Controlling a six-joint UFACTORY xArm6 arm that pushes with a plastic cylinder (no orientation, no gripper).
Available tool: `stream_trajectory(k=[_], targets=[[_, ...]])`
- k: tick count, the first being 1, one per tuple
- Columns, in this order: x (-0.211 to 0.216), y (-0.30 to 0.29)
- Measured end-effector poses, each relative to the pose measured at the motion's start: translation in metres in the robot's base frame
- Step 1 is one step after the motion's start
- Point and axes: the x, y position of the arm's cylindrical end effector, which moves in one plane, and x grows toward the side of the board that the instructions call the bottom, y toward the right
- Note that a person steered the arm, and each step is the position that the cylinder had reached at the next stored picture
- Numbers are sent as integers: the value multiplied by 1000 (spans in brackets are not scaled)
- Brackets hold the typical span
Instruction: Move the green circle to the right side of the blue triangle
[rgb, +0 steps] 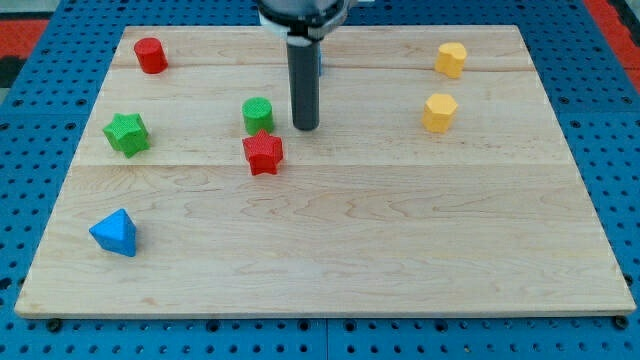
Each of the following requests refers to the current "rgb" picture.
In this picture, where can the green cylinder block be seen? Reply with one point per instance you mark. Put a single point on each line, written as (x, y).
(257, 115)

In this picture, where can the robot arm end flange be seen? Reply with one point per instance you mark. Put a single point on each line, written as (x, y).
(303, 20)

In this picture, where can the blue triangle block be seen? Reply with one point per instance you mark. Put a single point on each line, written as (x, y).
(116, 233)

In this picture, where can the red star block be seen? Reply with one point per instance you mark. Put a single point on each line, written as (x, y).
(263, 152)

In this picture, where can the light wooden board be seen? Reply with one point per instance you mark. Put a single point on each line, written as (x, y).
(369, 216)

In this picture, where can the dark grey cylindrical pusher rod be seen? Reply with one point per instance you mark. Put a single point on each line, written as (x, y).
(303, 57)

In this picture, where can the yellow hexagon block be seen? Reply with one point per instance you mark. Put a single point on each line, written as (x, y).
(439, 112)

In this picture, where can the green star block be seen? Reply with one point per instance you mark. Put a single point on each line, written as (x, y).
(127, 133)

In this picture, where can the red cylinder block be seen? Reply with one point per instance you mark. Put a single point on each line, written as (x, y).
(150, 55)

